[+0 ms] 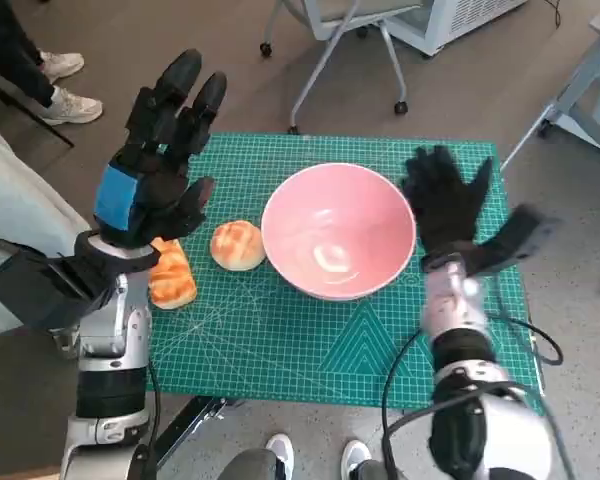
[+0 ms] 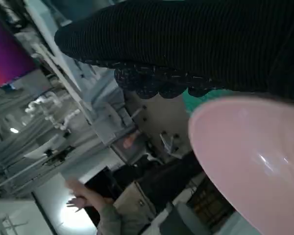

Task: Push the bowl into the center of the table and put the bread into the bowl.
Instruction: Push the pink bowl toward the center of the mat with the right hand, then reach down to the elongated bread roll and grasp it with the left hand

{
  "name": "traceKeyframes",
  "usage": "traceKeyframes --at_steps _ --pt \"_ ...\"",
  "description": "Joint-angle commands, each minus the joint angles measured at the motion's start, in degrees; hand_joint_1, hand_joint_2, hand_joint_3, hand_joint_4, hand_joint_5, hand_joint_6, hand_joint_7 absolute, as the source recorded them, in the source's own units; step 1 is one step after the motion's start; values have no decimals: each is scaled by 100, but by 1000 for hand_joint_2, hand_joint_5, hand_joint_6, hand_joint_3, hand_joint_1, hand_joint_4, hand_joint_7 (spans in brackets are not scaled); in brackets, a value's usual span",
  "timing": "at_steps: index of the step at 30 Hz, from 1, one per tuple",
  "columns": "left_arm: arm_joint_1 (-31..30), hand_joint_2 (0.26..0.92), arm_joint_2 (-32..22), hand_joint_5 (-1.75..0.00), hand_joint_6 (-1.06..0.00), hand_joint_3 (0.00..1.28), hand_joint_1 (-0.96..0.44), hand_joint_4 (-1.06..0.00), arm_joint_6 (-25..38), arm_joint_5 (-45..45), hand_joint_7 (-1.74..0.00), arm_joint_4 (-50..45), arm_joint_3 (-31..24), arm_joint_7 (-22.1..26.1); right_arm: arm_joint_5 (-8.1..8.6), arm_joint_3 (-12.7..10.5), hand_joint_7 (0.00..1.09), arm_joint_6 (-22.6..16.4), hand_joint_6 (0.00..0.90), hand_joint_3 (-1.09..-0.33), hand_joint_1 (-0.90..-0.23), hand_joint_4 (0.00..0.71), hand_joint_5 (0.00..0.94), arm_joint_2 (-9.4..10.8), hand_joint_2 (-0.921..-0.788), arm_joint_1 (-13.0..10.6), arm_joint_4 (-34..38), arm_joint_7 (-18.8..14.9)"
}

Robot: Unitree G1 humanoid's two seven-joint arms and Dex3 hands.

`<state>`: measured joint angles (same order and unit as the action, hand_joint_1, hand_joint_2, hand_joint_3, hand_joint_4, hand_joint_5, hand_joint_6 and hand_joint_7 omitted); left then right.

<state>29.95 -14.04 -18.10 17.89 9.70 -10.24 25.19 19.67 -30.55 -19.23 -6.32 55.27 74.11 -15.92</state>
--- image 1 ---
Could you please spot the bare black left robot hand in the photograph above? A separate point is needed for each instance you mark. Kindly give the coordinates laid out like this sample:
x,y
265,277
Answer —
x,y
155,200

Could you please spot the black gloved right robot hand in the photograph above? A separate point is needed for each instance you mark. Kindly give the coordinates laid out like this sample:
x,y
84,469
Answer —
x,y
445,210

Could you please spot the long toy bread loaf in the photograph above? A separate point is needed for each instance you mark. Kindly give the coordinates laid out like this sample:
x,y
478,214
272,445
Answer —
x,y
172,280

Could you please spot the round toy bread bun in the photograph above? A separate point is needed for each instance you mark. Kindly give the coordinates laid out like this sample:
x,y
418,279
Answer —
x,y
237,245

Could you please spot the pink bowl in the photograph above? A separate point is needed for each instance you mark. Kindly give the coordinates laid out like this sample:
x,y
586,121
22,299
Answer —
x,y
330,225

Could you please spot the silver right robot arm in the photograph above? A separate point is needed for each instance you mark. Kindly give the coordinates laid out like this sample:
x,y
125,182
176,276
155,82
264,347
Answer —
x,y
455,310

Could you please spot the seated person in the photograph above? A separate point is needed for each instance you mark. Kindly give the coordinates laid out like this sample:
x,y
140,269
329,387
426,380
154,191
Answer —
x,y
20,200

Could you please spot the black stand bar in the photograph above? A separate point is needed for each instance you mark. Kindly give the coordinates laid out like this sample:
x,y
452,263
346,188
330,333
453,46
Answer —
x,y
30,117

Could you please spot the green cutting mat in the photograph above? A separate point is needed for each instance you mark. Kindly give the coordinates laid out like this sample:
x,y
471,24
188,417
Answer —
x,y
280,340

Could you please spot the white grilled appliance box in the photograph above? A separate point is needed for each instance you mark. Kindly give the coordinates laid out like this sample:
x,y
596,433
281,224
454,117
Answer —
x,y
455,20

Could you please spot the standing person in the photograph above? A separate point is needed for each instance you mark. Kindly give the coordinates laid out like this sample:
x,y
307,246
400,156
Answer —
x,y
10,55

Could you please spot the grey wheeled office chair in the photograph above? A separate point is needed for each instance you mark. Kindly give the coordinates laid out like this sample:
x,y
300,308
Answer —
x,y
325,20

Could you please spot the person with grey knees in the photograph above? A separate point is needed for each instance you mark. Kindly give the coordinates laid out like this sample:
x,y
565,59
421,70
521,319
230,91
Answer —
x,y
280,450

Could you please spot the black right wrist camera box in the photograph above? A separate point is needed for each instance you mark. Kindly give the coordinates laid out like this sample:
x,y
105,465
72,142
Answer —
x,y
515,240

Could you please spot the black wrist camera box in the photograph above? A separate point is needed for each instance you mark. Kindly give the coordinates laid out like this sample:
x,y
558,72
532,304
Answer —
x,y
35,290
515,240

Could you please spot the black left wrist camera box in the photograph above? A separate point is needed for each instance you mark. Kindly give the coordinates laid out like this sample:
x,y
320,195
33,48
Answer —
x,y
35,290

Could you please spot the metal table frame rail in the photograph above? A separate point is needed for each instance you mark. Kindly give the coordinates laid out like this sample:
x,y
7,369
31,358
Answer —
x,y
200,415

